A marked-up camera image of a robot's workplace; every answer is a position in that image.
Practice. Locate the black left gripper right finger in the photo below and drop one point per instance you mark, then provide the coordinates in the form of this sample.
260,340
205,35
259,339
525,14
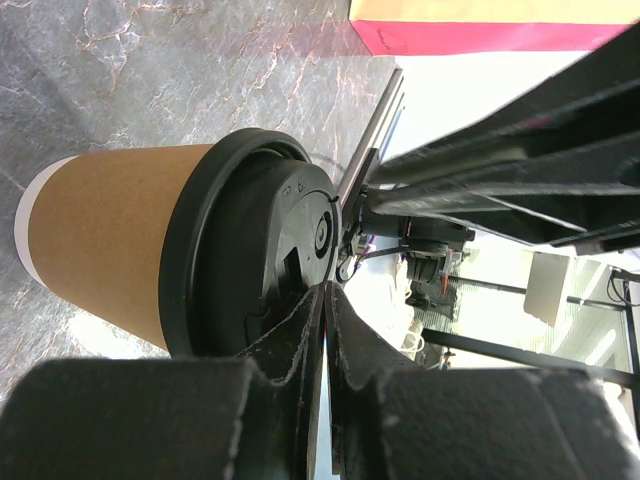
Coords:
393,419

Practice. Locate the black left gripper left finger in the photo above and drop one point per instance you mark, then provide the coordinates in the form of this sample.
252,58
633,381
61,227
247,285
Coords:
251,416

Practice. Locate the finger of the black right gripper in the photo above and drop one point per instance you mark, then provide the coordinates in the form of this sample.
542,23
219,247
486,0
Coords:
594,99
590,203

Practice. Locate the brown paper coffee cup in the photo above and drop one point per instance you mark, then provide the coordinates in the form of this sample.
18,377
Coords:
91,229

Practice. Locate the black plastic cup lid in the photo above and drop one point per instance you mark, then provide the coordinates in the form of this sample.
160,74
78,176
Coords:
254,227

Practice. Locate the beige pink paper bag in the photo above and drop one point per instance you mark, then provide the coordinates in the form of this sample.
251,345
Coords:
452,27

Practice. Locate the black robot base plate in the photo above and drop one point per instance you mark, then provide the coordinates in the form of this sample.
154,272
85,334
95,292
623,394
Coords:
426,244

